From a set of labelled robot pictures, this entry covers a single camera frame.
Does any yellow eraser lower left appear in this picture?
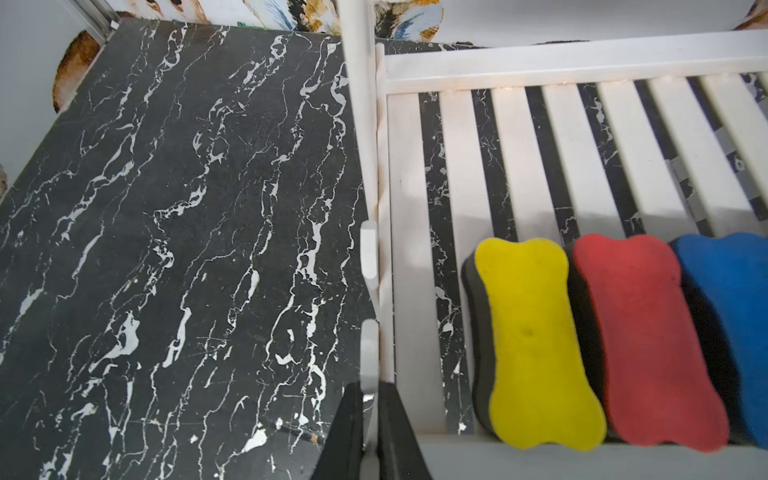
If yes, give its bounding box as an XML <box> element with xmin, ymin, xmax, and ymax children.
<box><xmin>462</xmin><ymin>238</ymin><xmax>607</xmax><ymax>451</ymax></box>

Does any white wooden two-tier shelf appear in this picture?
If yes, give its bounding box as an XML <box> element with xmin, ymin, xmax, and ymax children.
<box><xmin>335</xmin><ymin>0</ymin><xmax>768</xmax><ymax>480</ymax></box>

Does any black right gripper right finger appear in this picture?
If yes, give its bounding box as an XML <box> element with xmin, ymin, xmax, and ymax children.
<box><xmin>377</xmin><ymin>382</ymin><xmax>432</xmax><ymax>480</ymax></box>

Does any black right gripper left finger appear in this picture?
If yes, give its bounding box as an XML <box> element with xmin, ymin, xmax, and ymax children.
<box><xmin>310</xmin><ymin>382</ymin><xmax>364</xmax><ymax>480</ymax></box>

